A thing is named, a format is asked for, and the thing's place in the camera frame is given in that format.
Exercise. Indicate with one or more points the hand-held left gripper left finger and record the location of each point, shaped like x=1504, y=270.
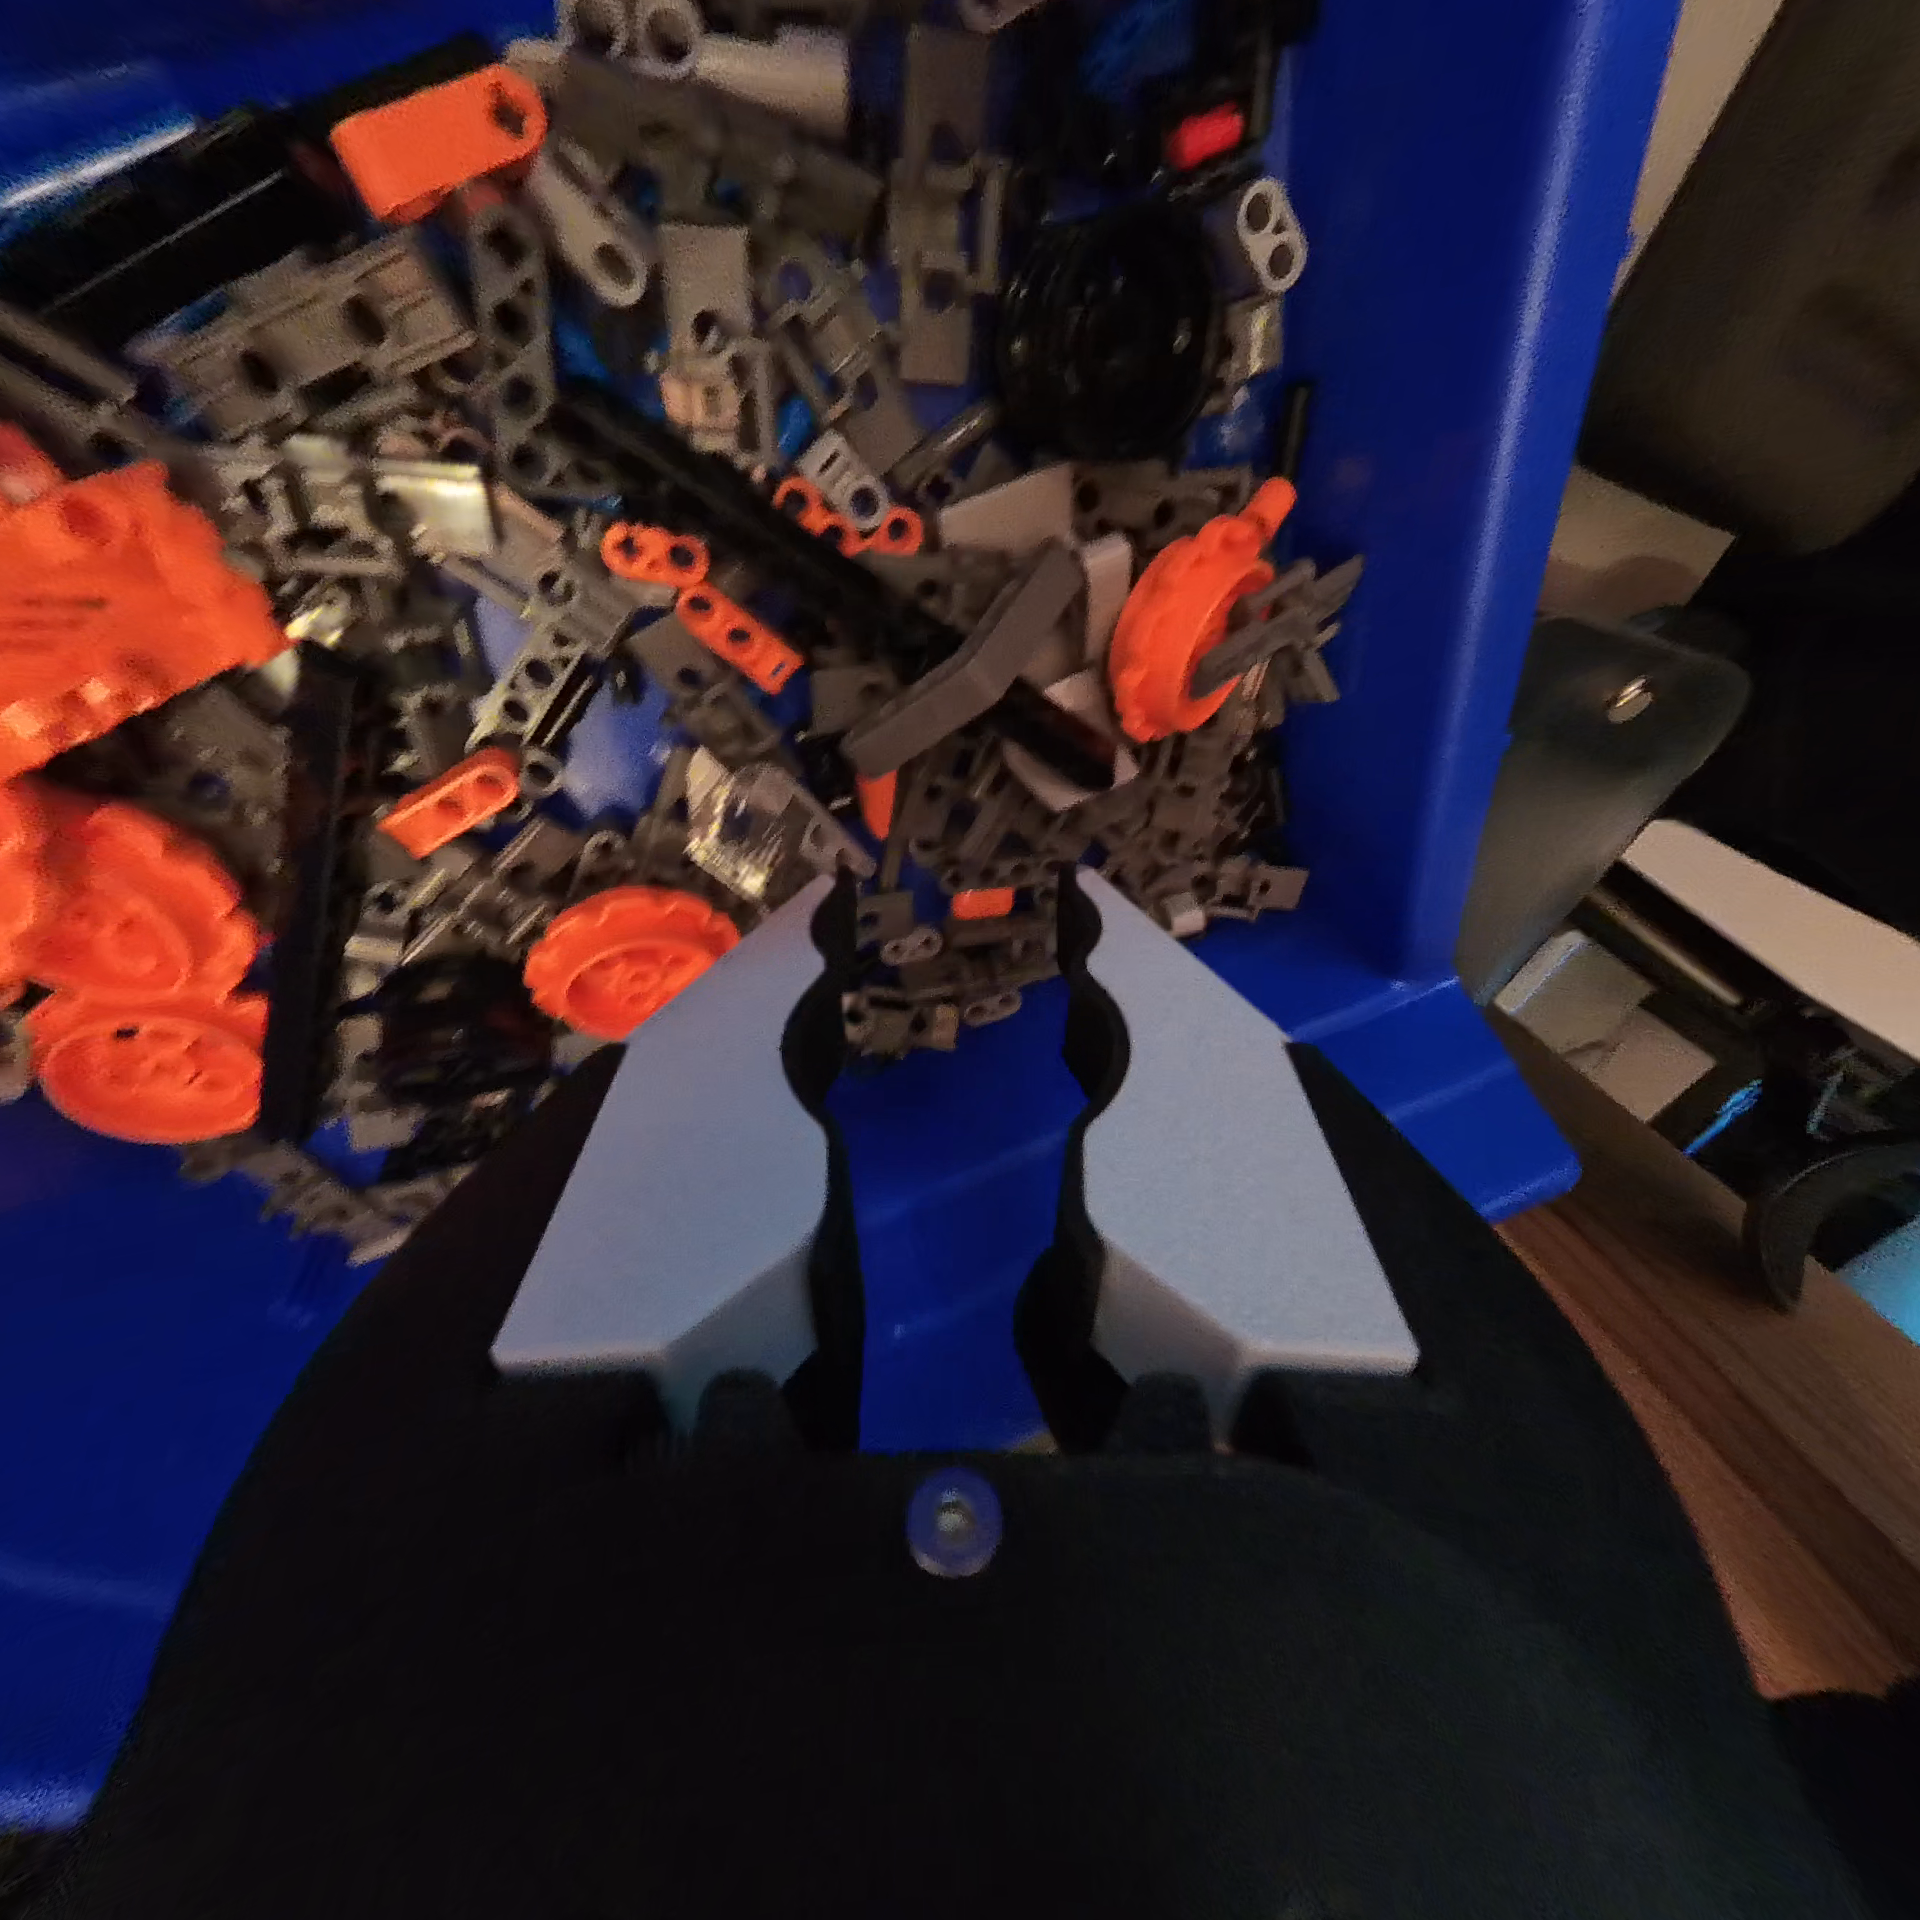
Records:
x=661, y=1200

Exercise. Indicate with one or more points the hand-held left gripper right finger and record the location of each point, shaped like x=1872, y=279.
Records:
x=1244, y=1200

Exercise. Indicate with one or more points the pile of toy building parts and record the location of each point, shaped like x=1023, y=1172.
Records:
x=676, y=452

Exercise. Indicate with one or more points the blue plastic bin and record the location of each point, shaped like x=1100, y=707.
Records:
x=1440, y=452

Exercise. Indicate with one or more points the grey metal bracket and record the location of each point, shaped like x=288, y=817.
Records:
x=1589, y=781

